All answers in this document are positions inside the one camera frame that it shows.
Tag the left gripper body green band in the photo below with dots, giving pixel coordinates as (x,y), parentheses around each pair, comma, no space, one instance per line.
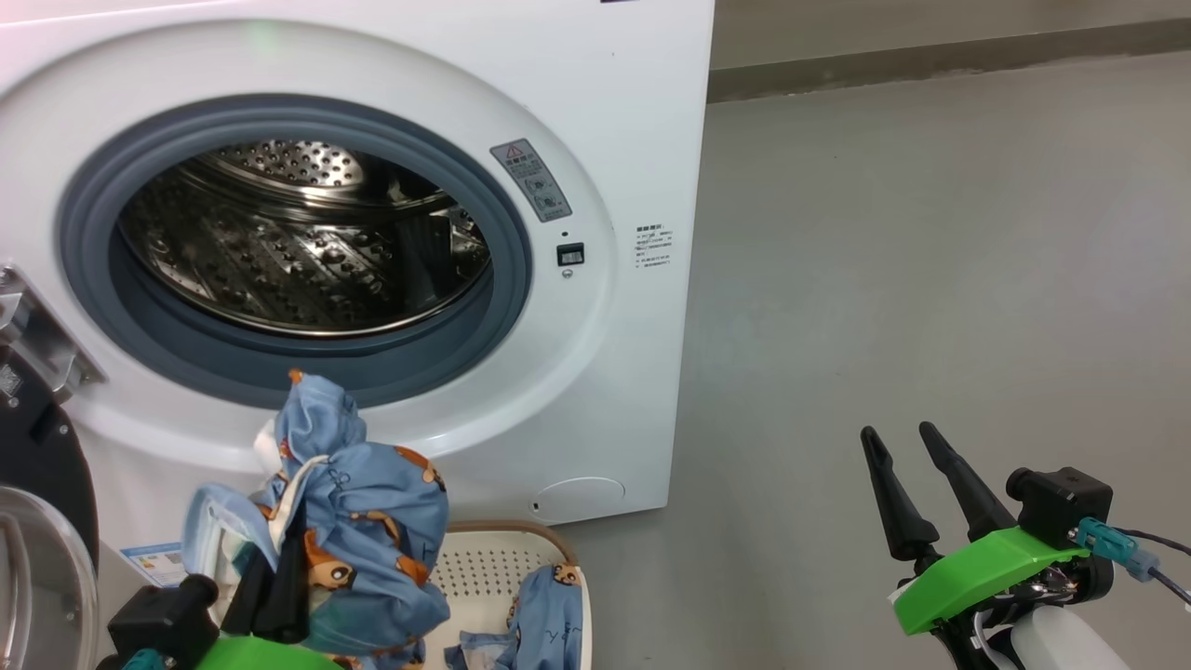
(260,656)

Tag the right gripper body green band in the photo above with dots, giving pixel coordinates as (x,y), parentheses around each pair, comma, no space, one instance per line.
(977,572)

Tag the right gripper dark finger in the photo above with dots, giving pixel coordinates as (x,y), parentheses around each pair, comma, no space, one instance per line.
(968,489)
(898,507)

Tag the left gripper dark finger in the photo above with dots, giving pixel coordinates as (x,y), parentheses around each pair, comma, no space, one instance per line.
(247,600)
(293,596)

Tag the blue bear-print garment white collar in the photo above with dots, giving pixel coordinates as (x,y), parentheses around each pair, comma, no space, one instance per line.
(372,502)

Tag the round black glass washer door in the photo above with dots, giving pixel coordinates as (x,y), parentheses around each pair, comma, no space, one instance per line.
(37,465)

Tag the cream perforated laundry basket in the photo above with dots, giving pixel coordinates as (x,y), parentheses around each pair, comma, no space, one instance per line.
(484,568)

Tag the grey rubber door gasket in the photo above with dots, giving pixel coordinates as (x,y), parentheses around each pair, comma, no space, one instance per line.
(279,363)

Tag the black door latch socket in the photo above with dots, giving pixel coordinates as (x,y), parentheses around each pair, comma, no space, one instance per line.
(570,254)

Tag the white front-load washing machine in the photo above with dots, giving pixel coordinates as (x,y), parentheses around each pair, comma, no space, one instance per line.
(614,140)

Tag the blue energy label sticker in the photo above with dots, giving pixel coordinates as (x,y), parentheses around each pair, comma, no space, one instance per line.
(158,563)

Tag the round filter cover panel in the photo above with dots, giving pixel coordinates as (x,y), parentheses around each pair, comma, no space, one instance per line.
(582,498)

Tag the small printed text label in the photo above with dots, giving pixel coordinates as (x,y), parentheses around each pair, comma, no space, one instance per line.
(653,247)

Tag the grey warning sticker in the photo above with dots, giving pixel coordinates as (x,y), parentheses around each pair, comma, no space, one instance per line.
(532,181)

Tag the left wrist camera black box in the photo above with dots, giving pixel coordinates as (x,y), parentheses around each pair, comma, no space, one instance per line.
(158,619)

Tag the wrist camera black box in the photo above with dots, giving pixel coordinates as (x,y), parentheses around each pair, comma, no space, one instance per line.
(1061,502)
(158,619)

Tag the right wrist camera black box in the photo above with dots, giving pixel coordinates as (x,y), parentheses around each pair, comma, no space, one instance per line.
(1061,502)

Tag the grey wall baseboard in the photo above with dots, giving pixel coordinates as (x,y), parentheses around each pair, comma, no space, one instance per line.
(930,60)

